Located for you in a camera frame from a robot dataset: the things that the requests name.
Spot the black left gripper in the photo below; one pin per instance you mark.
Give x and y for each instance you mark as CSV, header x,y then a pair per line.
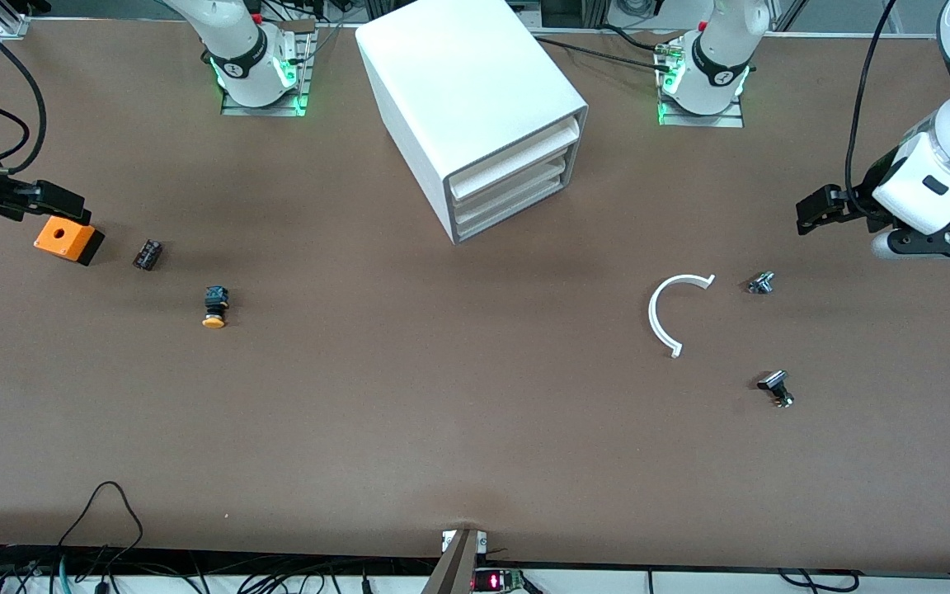
x,y
857,204

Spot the device with red display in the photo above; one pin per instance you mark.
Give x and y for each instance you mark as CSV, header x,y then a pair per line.
x,y
493,581

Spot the white curved plastic arc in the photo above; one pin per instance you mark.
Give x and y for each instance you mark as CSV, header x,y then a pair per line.
x,y
652,316

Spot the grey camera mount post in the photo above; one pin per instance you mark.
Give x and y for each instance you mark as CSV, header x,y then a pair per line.
x,y
454,569

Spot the yellow push button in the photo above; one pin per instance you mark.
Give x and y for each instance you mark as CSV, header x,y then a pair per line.
x,y
214,305

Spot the small black contact block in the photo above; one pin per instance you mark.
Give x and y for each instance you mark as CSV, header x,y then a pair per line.
x,y
148,254

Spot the small silver knob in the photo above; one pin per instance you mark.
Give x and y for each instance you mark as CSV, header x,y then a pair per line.
x,y
760,284

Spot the orange button box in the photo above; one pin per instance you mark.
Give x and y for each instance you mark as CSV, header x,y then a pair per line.
x,y
63,235

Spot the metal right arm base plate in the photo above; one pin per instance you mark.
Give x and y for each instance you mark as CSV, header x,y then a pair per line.
x,y
265,110

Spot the aluminium frame corner bracket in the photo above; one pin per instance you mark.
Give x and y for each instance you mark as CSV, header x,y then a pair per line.
x,y
15,27

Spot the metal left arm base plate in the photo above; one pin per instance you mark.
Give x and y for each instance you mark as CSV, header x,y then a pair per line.
x,y
722,121

